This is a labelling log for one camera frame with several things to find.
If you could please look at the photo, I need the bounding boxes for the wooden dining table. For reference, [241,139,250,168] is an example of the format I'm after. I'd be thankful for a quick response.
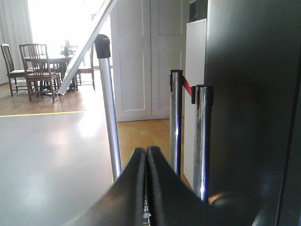
[24,53,76,93]

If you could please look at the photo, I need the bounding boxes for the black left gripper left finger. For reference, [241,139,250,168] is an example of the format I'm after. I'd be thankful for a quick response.
[65,147,146,226]

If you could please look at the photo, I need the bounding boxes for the red stanchion belt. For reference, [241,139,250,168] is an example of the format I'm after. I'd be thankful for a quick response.
[182,75,192,96]

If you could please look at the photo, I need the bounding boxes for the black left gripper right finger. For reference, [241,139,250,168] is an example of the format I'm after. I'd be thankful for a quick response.
[146,146,254,226]

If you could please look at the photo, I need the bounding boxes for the fridge door with shelves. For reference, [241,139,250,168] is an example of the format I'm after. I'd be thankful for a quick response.
[204,0,301,226]

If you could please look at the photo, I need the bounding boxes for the wooden chairs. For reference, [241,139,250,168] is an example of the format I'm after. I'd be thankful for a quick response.
[0,43,96,102]

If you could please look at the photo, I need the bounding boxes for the silver sign stand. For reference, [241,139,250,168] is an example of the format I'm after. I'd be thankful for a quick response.
[58,0,122,181]

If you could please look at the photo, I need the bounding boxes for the white curtain in dining area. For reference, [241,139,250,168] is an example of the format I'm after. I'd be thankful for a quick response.
[0,0,33,85]

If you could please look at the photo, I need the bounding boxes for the white panel door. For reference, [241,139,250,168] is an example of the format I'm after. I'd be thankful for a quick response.
[110,0,189,121]

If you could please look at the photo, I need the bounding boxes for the chrome stanchion post far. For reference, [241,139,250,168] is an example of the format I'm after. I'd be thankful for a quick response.
[170,70,183,177]

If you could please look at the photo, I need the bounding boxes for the chrome stanchion post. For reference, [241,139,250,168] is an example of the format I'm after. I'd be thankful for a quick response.
[191,84,214,203]
[170,70,183,177]

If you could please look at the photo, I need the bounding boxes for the chrome stanchion post near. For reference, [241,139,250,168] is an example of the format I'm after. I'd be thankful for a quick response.
[191,84,214,203]

